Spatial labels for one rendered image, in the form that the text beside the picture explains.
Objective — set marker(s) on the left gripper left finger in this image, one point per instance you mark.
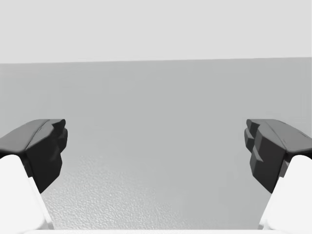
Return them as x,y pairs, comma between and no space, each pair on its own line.
36,156

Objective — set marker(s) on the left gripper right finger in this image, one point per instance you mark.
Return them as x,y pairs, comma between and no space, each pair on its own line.
270,158

